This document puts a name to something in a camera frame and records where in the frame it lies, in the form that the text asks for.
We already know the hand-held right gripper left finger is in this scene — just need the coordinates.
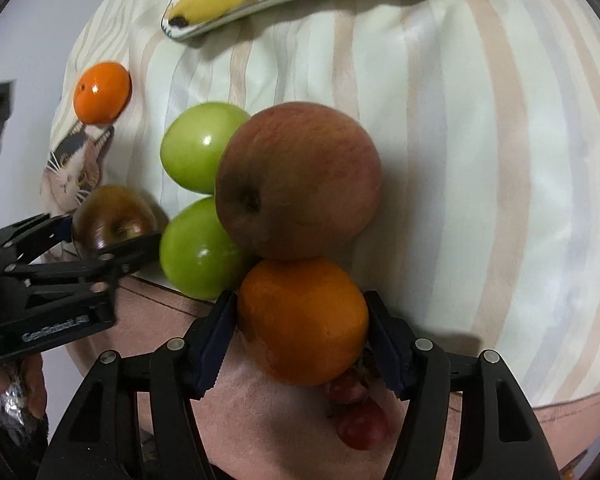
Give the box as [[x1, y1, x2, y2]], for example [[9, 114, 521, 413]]
[[35, 290, 238, 480]]

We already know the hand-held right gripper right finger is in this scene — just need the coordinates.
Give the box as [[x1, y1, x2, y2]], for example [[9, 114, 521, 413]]
[[362, 290, 563, 480]]

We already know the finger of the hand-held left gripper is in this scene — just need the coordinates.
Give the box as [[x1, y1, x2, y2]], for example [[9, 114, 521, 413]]
[[0, 212, 75, 263], [5, 232, 162, 307]]

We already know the dark red apple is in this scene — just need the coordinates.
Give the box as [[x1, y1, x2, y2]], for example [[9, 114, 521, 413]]
[[71, 184, 161, 261]]

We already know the red grape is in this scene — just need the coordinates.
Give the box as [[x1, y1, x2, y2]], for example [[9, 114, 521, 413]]
[[336, 400, 388, 450], [325, 367, 371, 406]]

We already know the orange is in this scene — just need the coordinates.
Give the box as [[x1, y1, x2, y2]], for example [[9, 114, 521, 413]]
[[73, 61, 132, 125], [236, 256, 370, 387]]

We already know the green apple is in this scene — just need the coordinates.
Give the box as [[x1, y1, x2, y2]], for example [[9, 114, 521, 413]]
[[160, 101, 251, 195], [159, 196, 258, 301]]

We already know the large red apple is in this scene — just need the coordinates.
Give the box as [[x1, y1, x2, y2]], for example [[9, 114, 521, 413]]
[[214, 101, 384, 261]]

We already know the person's left hand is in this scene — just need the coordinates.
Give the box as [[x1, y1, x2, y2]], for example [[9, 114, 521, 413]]
[[0, 354, 49, 426]]

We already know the striped cat print blanket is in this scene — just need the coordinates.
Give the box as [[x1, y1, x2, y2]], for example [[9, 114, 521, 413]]
[[40, 0, 600, 480]]

